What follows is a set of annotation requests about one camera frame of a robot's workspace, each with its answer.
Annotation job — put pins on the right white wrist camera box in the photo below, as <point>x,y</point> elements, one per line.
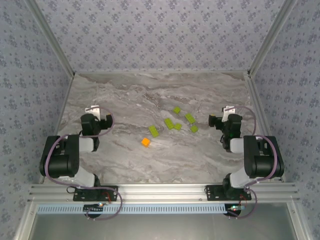
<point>229,110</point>

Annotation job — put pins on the aluminium mounting rail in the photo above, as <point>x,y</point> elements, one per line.
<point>162,191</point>

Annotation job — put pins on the wide aluminium side rail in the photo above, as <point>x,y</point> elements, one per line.
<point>253,87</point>

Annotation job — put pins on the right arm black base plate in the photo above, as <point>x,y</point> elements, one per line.
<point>212,195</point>

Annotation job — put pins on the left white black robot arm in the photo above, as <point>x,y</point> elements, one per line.
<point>60,162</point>

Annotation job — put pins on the orange lego brick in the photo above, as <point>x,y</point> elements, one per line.
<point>145,142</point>

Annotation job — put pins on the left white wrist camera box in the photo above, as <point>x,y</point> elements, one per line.
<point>93,110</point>

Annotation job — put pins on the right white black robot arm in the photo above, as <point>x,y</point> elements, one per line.
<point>262,162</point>

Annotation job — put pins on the aluminium corner frame post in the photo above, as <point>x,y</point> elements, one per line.
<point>50,37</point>
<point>272,37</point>

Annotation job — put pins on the thin aluminium side rail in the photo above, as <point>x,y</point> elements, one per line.
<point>64,100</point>

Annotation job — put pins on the grey metal sheet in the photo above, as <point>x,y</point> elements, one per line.
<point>162,227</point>

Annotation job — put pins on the green small square lego brick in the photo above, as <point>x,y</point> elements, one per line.
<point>178,126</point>
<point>194,128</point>
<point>177,110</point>

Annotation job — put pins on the green long lego brick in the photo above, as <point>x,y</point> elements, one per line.
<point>170,123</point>
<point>153,131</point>
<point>190,118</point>

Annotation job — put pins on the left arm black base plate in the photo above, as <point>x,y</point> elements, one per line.
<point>110,193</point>

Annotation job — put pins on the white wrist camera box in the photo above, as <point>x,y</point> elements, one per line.
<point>229,110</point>
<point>93,110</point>

